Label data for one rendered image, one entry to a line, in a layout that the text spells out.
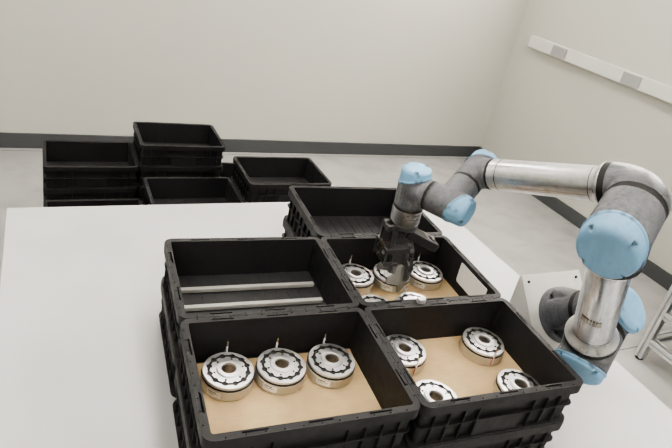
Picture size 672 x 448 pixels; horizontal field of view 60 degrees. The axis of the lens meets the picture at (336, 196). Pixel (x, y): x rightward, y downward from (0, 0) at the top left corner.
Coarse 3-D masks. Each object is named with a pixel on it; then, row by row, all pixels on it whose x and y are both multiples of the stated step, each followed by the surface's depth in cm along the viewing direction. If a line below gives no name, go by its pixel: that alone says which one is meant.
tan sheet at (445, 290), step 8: (376, 288) 156; (408, 288) 159; (416, 288) 160; (440, 288) 162; (448, 288) 163; (384, 296) 153; (392, 296) 154; (424, 296) 157; (432, 296) 158; (440, 296) 158; (448, 296) 159
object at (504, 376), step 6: (504, 372) 130; (510, 372) 131; (516, 372) 131; (522, 372) 131; (498, 378) 128; (504, 378) 129; (528, 378) 130; (498, 384) 127; (504, 384) 127; (534, 384) 129; (504, 390) 125
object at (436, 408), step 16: (400, 304) 134; (416, 304) 135; (432, 304) 137; (448, 304) 138; (464, 304) 140; (384, 336) 122; (400, 368) 114; (416, 384) 111; (560, 384) 120; (576, 384) 121; (448, 400) 109; (464, 400) 110; (480, 400) 111; (496, 400) 112; (512, 400) 114; (528, 400) 116; (432, 416) 108
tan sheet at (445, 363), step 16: (432, 352) 136; (448, 352) 138; (432, 368) 131; (448, 368) 132; (464, 368) 134; (480, 368) 135; (496, 368) 136; (512, 368) 137; (448, 384) 128; (464, 384) 129; (480, 384) 130
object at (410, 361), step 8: (392, 336) 134; (400, 336) 134; (408, 336) 135; (392, 344) 131; (416, 344) 133; (416, 352) 130; (424, 352) 131; (408, 360) 128; (416, 360) 128; (424, 360) 129
